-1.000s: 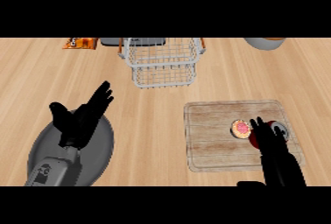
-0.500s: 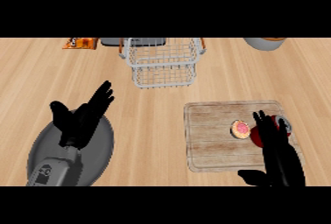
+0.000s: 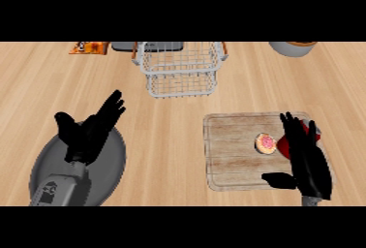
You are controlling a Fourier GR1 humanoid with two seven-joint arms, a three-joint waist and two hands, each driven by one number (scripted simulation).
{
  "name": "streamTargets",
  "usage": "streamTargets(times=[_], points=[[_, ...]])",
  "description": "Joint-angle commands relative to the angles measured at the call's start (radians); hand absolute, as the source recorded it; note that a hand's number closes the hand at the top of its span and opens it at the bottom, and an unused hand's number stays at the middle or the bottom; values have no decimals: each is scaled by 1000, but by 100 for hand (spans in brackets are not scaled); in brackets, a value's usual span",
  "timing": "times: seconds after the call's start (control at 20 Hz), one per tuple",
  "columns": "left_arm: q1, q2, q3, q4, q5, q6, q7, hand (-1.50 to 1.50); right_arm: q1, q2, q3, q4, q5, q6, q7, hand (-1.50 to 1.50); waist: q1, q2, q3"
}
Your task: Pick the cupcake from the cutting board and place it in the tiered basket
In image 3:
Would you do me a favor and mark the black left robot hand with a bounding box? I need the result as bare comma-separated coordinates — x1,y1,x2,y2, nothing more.
53,89,127,167

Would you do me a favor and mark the pink frosted cupcake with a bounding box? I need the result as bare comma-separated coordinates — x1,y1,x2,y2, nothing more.
253,132,279,155

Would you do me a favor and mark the orange snack packet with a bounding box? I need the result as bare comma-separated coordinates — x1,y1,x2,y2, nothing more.
67,42,112,55

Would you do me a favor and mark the dark grey appliance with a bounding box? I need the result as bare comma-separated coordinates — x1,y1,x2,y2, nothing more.
110,42,184,52

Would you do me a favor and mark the grey round plate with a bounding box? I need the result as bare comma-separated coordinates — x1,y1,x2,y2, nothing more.
28,121,128,207

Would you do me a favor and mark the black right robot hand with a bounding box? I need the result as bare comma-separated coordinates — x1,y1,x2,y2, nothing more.
259,111,333,201

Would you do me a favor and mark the grey pot with brown rim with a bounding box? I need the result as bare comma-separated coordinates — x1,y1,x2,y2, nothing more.
267,42,318,58

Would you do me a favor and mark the white wire tiered basket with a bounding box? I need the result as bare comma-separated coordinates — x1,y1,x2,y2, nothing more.
129,42,230,100

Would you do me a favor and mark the pale wooden cutting board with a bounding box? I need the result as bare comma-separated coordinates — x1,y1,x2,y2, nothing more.
203,111,336,192

